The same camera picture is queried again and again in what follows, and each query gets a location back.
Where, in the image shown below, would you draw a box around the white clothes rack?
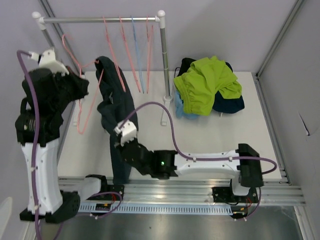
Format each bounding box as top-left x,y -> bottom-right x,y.
32,10 -> 173,126

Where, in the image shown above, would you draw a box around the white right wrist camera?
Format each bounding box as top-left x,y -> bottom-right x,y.
114,120 -> 138,146

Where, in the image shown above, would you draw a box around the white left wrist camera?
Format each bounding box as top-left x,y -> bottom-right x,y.
28,48 -> 70,75

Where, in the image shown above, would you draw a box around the dark teal shorts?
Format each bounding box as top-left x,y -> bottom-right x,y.
95,56 -> 135,185

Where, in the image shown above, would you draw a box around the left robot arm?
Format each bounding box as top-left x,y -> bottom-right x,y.
15,68 -> 109,224

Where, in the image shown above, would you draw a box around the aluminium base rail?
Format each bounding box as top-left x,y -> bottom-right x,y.
57,176 -> 307,207

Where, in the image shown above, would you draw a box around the white slotted cable duct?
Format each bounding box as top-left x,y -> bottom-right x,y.
78,202 -> 233,216

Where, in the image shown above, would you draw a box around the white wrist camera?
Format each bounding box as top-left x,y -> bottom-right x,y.
28,48 -> 70,75
114,120 -> 138,146

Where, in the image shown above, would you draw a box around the black shorts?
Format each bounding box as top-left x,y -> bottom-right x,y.
174,57 -> 196,77

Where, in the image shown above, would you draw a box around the pink empty wire hanger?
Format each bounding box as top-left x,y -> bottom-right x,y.
146,17 -> 154,94

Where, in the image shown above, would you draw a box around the navy blue shorts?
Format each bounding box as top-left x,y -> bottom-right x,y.
209,59 -> 245,114

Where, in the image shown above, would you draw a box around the light blue shorts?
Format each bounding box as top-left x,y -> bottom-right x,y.
173,90 -> 199,120

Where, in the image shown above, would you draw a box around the light blue wire hanger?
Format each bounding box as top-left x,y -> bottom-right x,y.
131,16 -> 145,94

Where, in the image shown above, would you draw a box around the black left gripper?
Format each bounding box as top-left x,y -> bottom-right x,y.
52,65 -> 89,113

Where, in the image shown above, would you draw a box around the pink hanger of teal shorts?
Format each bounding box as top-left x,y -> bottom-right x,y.
61,33 -> 105,135

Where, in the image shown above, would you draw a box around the lime green shorts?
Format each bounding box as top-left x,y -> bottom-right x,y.
173,56 -> 243,117

